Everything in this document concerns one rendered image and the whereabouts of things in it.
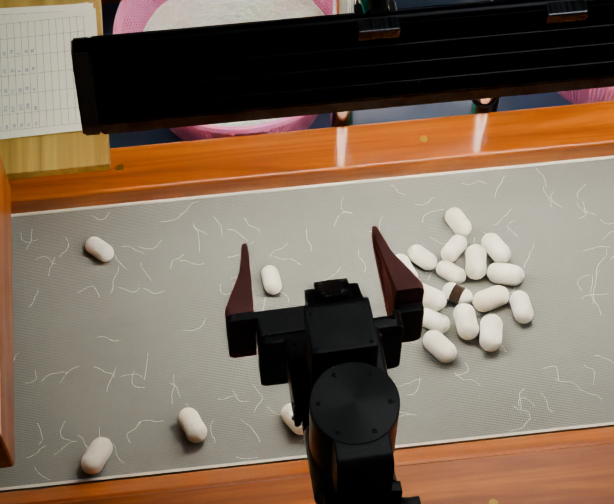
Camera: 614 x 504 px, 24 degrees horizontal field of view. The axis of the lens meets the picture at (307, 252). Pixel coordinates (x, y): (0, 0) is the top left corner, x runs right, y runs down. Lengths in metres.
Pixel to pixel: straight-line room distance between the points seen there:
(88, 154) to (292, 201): 0.21
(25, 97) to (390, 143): 0.38
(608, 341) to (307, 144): 0.36
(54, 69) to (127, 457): 0.44
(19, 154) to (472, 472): 0.56
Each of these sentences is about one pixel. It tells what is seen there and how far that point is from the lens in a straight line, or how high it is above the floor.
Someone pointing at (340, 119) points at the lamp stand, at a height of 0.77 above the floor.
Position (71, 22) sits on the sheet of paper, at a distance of 1.60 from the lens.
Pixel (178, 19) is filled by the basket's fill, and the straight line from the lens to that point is 1.66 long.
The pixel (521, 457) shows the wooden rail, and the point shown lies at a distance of 1.35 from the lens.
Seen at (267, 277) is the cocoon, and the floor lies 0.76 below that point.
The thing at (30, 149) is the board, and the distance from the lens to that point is 1.51.
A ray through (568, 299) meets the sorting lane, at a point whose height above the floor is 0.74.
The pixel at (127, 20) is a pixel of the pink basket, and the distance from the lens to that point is 1.63.
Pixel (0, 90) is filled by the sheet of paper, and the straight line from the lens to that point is 1.56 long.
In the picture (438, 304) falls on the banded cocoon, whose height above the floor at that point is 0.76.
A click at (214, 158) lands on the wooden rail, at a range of 1.50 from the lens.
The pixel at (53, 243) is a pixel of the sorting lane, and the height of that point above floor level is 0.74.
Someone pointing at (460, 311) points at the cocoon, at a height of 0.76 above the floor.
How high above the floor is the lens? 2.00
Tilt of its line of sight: 59 degrees down
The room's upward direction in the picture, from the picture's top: straight up
